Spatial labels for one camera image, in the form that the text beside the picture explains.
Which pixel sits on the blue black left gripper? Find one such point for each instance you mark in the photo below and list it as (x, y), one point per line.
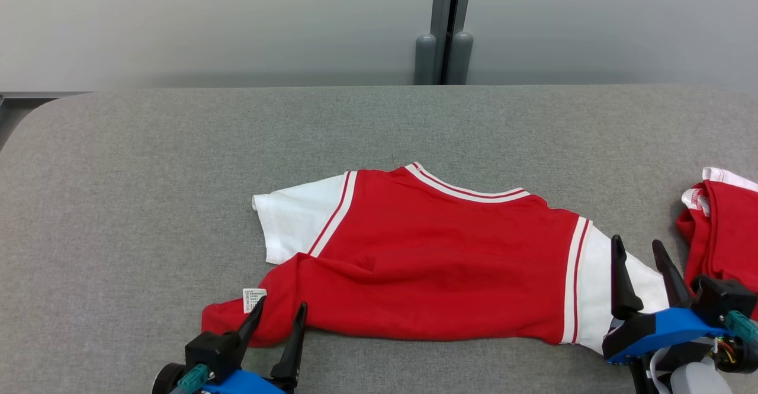
(243, 384)

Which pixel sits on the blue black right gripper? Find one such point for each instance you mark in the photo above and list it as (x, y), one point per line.
(669, 326)

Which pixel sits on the red white basketball jersey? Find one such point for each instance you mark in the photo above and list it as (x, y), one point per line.
(444, 252)

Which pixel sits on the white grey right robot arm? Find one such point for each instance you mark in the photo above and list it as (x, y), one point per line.
(699, 376)

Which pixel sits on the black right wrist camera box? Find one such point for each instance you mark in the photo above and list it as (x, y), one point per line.
(722, 296)

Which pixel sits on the grey partition post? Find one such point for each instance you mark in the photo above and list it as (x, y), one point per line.
(444, 26)

